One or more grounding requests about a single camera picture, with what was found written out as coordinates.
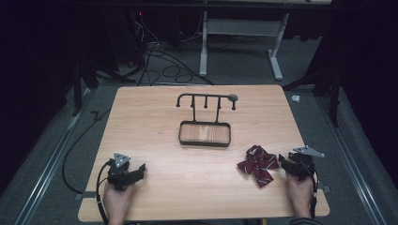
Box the metal floor rail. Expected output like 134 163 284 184
13 88 95 225
314 95 390 225

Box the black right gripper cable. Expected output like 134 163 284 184
304 168 319 218

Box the black floor cable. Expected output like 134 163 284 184
61 108 111 195

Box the black metal stand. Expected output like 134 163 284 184
282 67 343 128
64 57 137 118

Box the person's left hand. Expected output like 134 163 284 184
102 182 136 223

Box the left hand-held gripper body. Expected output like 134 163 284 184
107 152 139 192

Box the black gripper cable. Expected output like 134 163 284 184
304 168 319 218
95 159 113 225

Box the tangle of black floor cables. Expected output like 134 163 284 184
126 12 216 86

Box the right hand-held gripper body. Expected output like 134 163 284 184
286 145 326 182

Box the black hook rack with tray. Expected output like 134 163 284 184
176 93 239 148

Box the red striped bow tie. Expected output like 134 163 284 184
237 144 280 188

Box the white metal desk frame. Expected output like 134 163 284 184
198 10 291 82

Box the person's right hand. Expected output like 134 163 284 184
285 171 314 218

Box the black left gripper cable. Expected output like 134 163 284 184
95 159 113 225

